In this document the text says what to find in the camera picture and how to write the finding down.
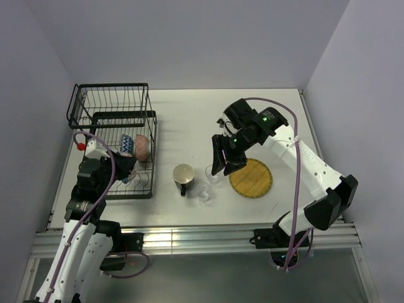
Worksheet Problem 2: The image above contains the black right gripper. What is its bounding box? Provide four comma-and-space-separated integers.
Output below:
211, 130, 257, 175

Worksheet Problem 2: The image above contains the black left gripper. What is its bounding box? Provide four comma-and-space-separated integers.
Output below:
97, 149, 136, 196

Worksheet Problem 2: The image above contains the orange patterned bowl zigzag outside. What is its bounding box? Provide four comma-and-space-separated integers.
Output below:
119, 134, 134, 157

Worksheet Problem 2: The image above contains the pink floral patterned bowl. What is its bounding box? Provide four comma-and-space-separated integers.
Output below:
134, 134, 150, 162

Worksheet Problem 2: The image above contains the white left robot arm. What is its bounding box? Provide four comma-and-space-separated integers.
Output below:
34, 153, 136, 302

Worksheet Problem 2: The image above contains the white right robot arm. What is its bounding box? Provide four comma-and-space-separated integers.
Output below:
211, 107, 358, 246

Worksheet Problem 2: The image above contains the clear faceted glass far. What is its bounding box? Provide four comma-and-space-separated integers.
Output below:
205, 165, 220, 184

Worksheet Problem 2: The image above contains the clear glass near mug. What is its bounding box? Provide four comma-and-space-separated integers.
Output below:
195, 182, 211, 203

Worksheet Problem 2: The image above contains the round woven bamboo tray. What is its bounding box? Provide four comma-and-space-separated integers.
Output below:
229, 158, 273, 199

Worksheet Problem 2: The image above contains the black mug white inside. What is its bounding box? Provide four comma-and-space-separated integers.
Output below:
172, 163, 195, 197

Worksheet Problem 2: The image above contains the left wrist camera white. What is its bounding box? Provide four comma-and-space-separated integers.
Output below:
76, 139, 109, 160

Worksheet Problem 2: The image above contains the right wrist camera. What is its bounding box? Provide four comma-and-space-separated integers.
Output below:
217, 117, 225, 128

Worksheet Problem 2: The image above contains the black wire dish rack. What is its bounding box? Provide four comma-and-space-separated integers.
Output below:
66, 83, 158, 199

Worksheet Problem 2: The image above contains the aluminium table edge rail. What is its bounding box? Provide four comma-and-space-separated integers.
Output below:
31, 223, 362, 259

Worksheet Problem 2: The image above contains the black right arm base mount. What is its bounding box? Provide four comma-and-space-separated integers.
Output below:
249, 228, 311, 249

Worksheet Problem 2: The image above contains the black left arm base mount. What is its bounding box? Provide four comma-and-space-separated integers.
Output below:
100, 232, 144, 272

